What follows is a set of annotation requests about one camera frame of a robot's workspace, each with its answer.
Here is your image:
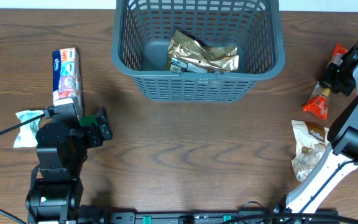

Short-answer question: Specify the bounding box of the red spaghetti packet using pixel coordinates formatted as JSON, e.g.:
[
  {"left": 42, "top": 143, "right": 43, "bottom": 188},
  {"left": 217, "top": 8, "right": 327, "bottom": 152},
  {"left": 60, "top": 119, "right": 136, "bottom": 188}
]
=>
[{"left": 303, "top": 42, "right": 348, "bottom": 121}]

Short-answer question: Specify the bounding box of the colourful tissue multipack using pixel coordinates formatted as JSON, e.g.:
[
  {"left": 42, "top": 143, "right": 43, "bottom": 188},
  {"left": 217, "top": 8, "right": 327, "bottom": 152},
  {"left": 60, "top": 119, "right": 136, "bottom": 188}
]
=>
[{"left": 52, "top": 47, "right": 83, "bottom": 119}]

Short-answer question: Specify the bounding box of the beige snack pouch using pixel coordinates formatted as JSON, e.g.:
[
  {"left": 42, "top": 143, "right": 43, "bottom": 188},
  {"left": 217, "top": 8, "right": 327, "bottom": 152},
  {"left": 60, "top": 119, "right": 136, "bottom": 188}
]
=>
[{"left": 291, "top": 120, "right": 329, "bottom": 182}]

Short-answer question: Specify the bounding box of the gold foil bag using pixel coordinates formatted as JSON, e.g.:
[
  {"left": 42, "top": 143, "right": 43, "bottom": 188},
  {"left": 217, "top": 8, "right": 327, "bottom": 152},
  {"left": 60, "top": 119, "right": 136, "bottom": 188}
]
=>
[{"left": 165, "top": 30, "right": 239, "bottom": 73}]

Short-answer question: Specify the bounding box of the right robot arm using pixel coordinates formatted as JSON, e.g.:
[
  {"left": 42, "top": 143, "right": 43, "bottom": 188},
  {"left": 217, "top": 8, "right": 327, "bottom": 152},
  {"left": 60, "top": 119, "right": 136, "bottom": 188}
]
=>
[{"left": 285, "top": 41, "right": 358, "bottom": 213}]

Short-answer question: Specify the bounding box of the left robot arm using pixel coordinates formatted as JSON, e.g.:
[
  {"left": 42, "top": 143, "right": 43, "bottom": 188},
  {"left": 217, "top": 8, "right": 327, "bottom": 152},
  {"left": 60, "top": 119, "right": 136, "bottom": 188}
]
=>
[{"left": 25, "top": 103, "right": 113, "bottom": 223}]

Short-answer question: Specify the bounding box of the green lid jar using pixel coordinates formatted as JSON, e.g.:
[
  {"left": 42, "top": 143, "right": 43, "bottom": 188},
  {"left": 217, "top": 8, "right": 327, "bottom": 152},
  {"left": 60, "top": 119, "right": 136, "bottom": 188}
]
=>
[{"left": 80, "top": 116, "right": 99, "bottom": 128}]

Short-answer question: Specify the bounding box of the white green tissue packet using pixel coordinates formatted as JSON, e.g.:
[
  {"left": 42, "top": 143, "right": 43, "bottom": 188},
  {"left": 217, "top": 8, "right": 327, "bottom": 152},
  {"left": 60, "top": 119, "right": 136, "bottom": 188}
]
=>
[{"left": 13, "top": 110, "right": 44, "bottom": 148}]

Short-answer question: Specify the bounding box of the grey plastic basket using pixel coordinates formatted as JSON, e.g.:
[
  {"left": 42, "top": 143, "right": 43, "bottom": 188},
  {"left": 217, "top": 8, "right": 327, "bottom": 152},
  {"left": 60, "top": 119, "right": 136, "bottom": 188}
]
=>
[{"left": 111, "top": 0, "right": 285, "bottom": 102}]

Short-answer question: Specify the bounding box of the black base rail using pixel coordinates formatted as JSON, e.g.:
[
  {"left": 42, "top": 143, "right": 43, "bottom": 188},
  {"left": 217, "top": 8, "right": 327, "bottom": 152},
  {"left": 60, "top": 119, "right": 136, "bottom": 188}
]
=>
[{"left": 79, "top": 210, "right": 340, "bottom": 224}]

